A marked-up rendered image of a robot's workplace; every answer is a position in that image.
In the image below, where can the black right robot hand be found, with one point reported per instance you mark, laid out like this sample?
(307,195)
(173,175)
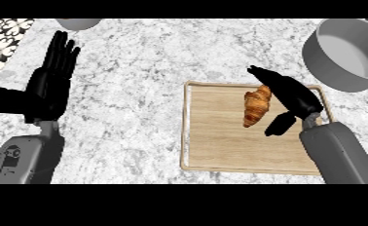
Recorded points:
(291,93)

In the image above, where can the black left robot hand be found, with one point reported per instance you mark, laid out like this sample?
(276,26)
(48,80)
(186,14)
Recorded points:
(47,83)

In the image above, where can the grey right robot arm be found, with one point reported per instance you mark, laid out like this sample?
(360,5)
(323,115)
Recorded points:
(335,152)

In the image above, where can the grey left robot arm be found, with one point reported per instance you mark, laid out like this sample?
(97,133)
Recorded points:
(29,158)

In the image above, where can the golden brown croissant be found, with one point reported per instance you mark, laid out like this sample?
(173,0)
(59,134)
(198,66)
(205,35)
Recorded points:
(255,107)

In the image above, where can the grey metal pot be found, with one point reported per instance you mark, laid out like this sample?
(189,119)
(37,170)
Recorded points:
(341,57)

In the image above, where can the pale wooden tray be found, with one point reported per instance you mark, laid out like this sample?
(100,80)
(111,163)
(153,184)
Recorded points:
(239,139)

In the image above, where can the black and white patterned mat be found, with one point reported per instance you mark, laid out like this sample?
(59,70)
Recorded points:
(11,40)

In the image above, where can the grey round bowl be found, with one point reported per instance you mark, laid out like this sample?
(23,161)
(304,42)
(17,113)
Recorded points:
(77,23)

